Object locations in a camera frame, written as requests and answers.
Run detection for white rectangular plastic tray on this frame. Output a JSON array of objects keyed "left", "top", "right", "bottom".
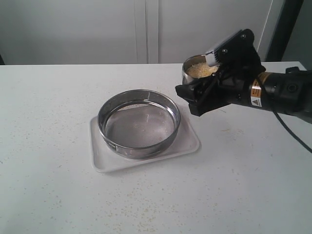
[{"left": 89, "top": 114, "right": 200, "bottom": 173}]

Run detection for dark vertical post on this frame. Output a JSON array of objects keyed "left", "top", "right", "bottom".
[{"left": 265, "top": 0, "right": 312, "bottom": 69}]

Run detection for stainless steel cup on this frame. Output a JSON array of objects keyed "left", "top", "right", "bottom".
[{"left": 182, "top": 55, "right": 218, "bottom": 84}]

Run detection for round steel mesh sieve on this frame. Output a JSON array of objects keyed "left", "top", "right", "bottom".
[{"left": 97, "top": 89, "right": 181, "bottom": 159}]

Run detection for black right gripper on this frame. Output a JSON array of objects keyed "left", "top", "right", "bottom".
[{"left": 175, "top": 43, "right": 266, "bottom": 117}]

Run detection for black wrist camera on gripper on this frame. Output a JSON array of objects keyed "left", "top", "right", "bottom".
[{"left": 205, "top": 29, "right": 254, "bottom": 66}]

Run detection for yellow grain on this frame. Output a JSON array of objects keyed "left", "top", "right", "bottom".
[{"left": 186, "top": 62, "right": 218, "bottom": 78}]

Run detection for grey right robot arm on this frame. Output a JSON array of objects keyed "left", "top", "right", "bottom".
[{"left": 175, "top": 46, "right": 312, "bottom": 123}]

